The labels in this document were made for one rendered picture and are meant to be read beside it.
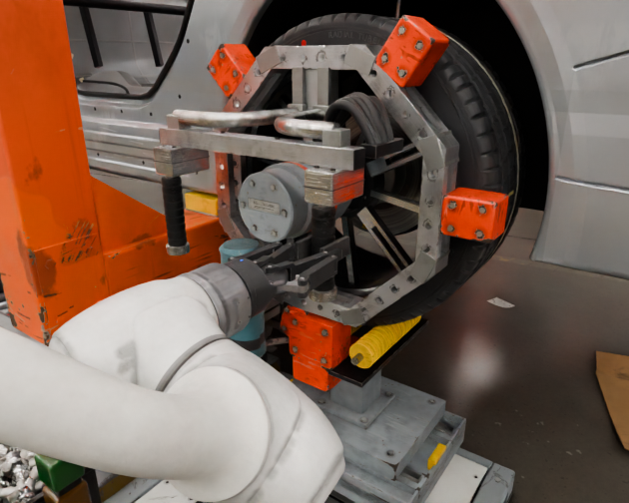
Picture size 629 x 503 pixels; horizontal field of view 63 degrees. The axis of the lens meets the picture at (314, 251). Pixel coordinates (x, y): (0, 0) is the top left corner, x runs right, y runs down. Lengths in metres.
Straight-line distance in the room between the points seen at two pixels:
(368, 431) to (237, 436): 0.97
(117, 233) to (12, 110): 0.35
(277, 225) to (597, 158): 0.55
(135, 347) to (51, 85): 0.74
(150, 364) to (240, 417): 0.12
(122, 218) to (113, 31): 2.47
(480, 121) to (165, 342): 0.66
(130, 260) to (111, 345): 0.81
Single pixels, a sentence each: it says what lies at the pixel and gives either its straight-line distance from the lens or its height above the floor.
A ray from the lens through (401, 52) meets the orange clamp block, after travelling 0.89.
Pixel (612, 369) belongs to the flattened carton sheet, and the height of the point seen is 0.02.
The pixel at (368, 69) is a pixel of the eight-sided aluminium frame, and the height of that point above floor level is 1.08.
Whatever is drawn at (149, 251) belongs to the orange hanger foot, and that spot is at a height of 0.65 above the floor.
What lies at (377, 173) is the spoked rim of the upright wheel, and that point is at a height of 0.88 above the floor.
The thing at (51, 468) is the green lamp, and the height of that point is 0.66.
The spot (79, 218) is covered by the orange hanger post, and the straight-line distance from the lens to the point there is 1.19.
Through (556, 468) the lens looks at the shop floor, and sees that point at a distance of 1.73.
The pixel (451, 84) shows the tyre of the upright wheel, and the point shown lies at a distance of 0.95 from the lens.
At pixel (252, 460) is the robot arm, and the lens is 0.41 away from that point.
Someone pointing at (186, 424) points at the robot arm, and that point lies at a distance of 0.36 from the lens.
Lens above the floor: 1.10
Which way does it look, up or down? 21 degrees down
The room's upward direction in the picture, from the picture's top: straight up
